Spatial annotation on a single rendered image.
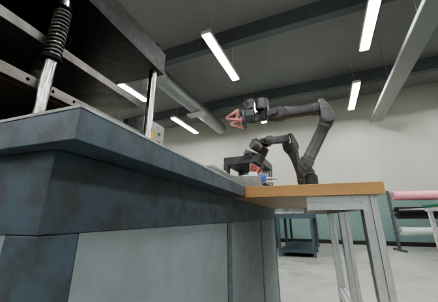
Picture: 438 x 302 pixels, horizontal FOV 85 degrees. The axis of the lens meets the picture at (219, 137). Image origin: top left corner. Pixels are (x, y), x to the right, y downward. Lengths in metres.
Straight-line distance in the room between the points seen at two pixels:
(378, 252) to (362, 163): 7.17
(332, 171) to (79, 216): 7.78
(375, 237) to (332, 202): 0.15
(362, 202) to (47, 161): 0.86
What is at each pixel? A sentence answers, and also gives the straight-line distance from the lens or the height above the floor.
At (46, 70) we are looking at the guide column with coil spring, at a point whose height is 1.32.
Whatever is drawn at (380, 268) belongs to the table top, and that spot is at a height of 0.54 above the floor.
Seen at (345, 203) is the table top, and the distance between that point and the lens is 0.93.
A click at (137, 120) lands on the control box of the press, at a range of 2.05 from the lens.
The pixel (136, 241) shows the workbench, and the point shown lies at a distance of 0.43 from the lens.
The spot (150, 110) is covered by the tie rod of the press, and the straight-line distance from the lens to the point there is 1.87.
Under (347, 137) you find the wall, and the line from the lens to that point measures 8.23.
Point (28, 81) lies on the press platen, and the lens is 1.36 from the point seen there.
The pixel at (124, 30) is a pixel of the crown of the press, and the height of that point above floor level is 1.83.
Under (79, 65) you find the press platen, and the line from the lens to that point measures 1.61.
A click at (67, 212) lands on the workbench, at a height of 0.69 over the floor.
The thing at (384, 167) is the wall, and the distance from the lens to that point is 8.13.
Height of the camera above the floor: 0.69
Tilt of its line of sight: 19 degrees up
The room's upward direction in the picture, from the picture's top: straight up
